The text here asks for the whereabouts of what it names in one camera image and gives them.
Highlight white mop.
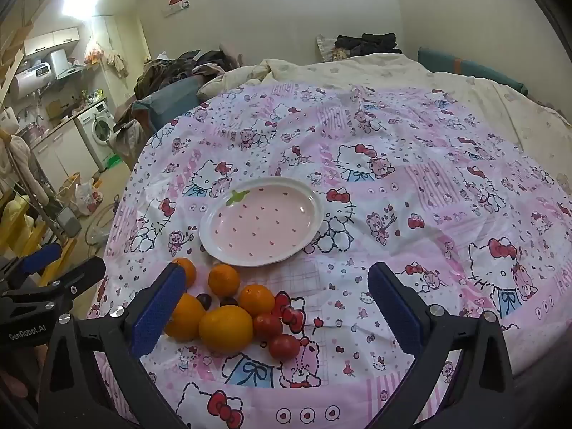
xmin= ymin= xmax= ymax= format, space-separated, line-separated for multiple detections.
xmin=0 ymin=127 xmax=34 ymax=188

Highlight small orange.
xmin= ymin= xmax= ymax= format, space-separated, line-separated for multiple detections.
xmin=172 ymin=257 xmax=198 ymax=289

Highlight large orange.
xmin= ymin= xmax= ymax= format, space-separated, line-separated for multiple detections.
xmin=163 ymin=292 xmax=207 ymax=342
xmin=199 ymin=305 xmax=254 ymax=352

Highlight medium orange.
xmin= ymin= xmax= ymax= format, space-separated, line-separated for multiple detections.
xmin=208 ymin=263 xmax=241 ymax=298
xmin=238 ymin=283 xmax=275 ymax=317

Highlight pink strawberry plate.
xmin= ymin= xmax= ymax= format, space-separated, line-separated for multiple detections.
xmin=199 ymin=177 xmax=324 ymax=267

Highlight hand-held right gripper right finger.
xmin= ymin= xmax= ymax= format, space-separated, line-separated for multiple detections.
xmin=367 ymin=261 xmax=519 ymax=429

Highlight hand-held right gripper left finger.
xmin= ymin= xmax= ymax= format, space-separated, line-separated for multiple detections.
xmin=38 ymin=262 xmax=188 ymax=429

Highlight white base cabinet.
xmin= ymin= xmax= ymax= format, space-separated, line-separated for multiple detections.
xmin=30 ymin=120 xmax=100 ymax=188

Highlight patterned cushion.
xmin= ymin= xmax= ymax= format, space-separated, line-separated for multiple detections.
xmin=316 ymin=35 xmax=349 ymax=62

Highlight steel range hood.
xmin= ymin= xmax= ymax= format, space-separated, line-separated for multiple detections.
xmin=47 ymin=48 xmax=85 ymax=81

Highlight white water heater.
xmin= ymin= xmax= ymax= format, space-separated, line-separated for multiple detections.
xmin=9 ymin=60 xmax=56 ymax=103

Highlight red tomato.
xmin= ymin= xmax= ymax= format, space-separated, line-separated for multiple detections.
xmin=268 ymin=334 xmax=301 ymax=361
xmin=252 ymin=313 xmax=283 ymax=340

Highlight white plastic bag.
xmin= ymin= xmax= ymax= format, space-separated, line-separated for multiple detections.
xmin=74 ymin=179 xmax=104 ymax=216

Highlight messy clothes pile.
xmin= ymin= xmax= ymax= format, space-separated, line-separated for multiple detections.
xmin=134 ymin=47 xmax=244 ymax=99

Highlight dark clothes pile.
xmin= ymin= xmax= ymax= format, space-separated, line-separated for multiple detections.
xmin=334 ymin=33 xmax=403 ymax=60

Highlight ceiling light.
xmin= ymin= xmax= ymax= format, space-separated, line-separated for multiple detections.
xmin=56 ymin=0 xmax=105 ymax=21

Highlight grey box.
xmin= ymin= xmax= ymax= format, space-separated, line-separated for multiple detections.
xmin=56 ymin=208 xmax=82 ymax=238

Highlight white washing machine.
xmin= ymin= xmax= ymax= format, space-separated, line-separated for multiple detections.
xmin=75 ymin=100 xmax=118 ymax=173

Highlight wall socket with red plug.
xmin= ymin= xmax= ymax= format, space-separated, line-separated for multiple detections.
xmin=163 ymin=0 xmax=191 ymax=18

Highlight teal pillow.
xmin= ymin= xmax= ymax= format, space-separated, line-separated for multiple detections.
xmin=418 ymin=47 xmax=526 ymax=97

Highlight white wall cabinets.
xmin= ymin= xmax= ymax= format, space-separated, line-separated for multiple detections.
xmin=23 ymin=27 xmax=82 ymax=56

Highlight yellow wooden rack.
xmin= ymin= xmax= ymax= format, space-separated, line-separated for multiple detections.
xmin=0 ymin=190 xmax=79 ymax=287

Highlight hanging beige cloth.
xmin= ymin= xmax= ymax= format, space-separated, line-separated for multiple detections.
xmin=105 ymin=49 xmax=130 ymax=79

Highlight orange plastic bag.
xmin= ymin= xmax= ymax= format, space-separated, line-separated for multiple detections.
xmin=84 ymin=38 xmax=104 ymax=65

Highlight pink cartoon printed blanket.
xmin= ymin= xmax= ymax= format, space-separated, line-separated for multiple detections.
xmin=85 ymin=83 xmax=572 ymax=429

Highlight cream duvet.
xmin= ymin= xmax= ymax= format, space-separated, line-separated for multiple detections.
xmin=197 ymin=51 xmax=572 ymax=175

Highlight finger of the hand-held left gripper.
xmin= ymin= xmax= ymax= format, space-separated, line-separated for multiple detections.
xmin=0 ymin=257 xmax=107 ymax=312
xmin=0 ymin=242 xmax=64 ymax=287

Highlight person's left hand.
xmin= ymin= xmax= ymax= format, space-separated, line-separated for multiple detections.
xmin=0 ymin=344 xmax=45 ymax=400

